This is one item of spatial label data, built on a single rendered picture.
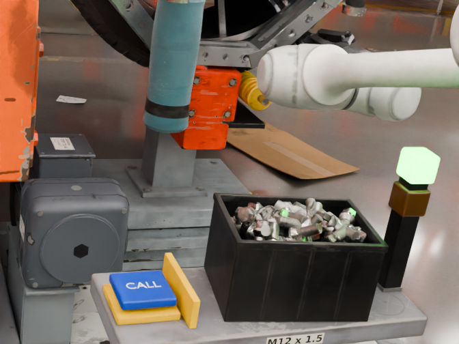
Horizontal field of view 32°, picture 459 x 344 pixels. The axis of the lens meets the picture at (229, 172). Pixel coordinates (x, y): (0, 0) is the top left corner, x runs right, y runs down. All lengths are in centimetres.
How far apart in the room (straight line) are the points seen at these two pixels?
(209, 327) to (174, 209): 82
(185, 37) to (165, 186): 52
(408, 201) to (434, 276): 118
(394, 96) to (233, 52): 40
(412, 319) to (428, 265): 120
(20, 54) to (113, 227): 43
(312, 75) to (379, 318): 43
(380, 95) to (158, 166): 65
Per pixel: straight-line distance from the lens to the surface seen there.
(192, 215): 181
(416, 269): 227
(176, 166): 186
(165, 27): 145
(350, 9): 147
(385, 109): 140
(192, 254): 183
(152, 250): 179
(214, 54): 162
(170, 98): 148
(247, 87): 171
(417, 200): 110
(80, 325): 164
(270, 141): 295
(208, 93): 164
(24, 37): 108
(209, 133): 167
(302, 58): 134
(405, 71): 123
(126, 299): 98
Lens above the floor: 100
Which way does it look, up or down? 22 degrees down
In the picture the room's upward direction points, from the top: 9 degrees clockwise
